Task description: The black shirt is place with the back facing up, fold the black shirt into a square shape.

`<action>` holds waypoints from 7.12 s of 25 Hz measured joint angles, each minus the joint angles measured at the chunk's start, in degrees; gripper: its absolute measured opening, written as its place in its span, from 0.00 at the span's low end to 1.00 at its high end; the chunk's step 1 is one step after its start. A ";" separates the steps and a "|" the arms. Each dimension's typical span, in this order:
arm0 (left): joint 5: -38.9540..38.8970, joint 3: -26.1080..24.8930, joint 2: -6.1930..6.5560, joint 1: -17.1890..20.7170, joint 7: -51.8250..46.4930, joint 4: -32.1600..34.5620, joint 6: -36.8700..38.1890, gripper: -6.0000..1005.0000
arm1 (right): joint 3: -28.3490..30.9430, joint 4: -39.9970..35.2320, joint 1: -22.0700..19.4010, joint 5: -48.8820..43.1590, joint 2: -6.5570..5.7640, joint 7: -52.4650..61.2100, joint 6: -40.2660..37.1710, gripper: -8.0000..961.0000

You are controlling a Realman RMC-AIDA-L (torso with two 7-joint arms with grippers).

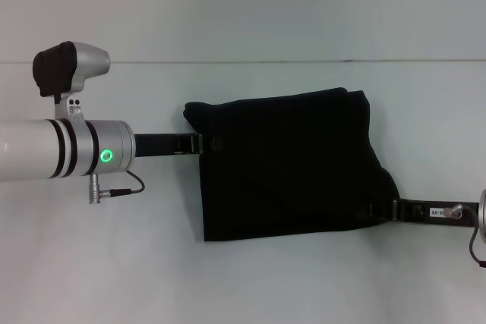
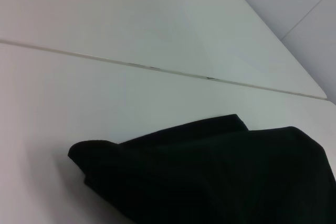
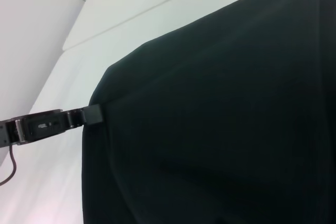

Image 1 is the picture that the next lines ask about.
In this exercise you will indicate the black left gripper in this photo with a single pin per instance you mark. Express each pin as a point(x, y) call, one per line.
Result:
point(159, 145)

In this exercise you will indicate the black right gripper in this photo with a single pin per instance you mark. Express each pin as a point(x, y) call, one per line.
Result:
point(444, 212)

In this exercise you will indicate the black t-shirt with FREE print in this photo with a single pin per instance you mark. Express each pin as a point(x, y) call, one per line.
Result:
point(288, 164)

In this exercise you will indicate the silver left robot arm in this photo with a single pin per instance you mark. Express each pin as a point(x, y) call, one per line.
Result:
point(64, 142)

